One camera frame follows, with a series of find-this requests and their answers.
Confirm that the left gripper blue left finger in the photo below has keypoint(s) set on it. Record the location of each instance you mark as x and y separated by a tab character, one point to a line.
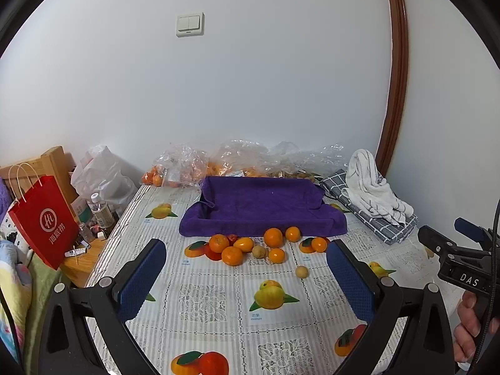
136	278

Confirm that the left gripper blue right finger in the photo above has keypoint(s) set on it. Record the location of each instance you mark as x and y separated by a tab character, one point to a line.
344	267

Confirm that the small round orange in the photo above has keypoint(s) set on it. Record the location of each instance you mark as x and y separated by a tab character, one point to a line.
319	244

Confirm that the tan longan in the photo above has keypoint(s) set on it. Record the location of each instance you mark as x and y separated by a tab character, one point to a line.
301	272

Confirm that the small orange kumquat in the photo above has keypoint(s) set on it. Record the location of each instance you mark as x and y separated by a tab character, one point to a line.
277	255

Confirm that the big round orange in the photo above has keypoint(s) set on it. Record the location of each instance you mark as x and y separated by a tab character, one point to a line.
273	238

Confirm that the large orange mandarin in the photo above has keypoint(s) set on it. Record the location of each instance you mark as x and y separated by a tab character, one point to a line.
218	242

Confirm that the brown longan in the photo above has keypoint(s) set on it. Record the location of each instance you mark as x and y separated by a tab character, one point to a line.
259	252

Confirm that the small red fruit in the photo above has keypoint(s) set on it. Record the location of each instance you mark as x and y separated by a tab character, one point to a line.
232	238

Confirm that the oval orange kumquat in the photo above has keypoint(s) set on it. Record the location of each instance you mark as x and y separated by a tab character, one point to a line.
244	244

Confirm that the person's right hand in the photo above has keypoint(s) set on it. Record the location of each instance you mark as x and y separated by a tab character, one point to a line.
468	328

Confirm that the wooden side table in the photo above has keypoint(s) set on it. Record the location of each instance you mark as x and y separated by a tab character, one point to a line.
78	269

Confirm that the grey checked cloth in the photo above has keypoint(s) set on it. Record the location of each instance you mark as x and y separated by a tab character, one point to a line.
388	230

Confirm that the clear plastic bottle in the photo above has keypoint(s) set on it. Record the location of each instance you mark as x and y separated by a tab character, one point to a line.
101	211

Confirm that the white striped towel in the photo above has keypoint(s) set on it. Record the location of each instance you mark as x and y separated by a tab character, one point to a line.
368	187

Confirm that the red paper bag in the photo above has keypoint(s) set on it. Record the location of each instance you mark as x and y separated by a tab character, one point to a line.
42	216

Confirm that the white plastic bag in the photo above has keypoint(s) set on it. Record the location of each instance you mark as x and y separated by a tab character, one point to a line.
99	171

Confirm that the purple towel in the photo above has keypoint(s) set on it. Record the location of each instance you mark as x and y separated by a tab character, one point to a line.
250	206

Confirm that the clear bag of oranges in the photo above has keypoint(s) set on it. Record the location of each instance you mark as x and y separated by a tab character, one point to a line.
178	166

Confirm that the clear bag of longans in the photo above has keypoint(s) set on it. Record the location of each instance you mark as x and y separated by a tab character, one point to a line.
287	160

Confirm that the clear bag of kumquats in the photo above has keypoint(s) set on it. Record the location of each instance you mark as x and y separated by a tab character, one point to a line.
239	158

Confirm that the brown door frame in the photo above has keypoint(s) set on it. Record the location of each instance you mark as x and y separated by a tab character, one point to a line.
397	85

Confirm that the white light switch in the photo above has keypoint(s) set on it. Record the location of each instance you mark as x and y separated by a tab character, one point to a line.
188	25

